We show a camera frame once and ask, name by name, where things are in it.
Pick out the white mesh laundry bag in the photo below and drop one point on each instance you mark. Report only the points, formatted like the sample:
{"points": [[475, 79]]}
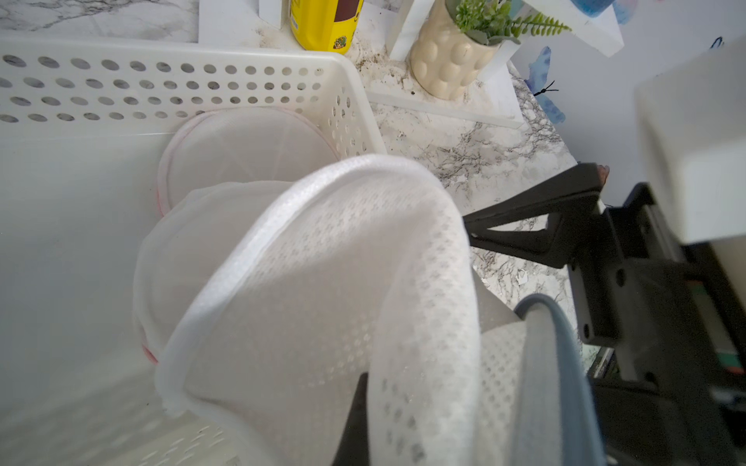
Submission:
{"points": [[364, 267]]}

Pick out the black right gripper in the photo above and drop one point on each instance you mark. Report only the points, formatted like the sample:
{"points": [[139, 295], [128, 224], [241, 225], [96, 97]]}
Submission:
{"points": [[670, 400]]}

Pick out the green artificial plant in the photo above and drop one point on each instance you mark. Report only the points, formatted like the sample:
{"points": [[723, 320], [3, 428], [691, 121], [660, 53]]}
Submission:
{"points": [[490, 23]]}

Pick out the pink trimmed mesh bag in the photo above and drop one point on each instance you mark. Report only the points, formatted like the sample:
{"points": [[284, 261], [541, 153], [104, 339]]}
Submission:
{"points": [[240, 146], [186, 248]]}

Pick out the yellow plastic bottle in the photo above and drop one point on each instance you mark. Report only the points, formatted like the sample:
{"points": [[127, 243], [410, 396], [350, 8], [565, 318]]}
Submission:
{"points": [[325, 25]]}

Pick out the cream bubble plant pot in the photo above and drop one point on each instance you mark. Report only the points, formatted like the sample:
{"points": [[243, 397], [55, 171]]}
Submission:
{"points": [[444, 61]]}

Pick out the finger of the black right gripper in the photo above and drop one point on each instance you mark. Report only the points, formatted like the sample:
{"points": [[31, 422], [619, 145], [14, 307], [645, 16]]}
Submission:
{"points": [[569, 201]]}

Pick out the white tiered wooden shelf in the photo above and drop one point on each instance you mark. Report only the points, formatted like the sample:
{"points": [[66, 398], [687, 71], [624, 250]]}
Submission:
{"points": [[380, 50]]}

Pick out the white perforated plastic basket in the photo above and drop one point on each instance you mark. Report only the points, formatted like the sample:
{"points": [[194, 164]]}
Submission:
{"points": [[84, 123]]}

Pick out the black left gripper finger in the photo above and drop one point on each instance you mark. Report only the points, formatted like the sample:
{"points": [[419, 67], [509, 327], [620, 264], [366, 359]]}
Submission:
{"points": [[353, 449]]}

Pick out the blue granule jar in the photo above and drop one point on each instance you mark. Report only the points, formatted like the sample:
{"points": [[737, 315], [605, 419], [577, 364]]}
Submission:
{"points": [[592, 8]]}

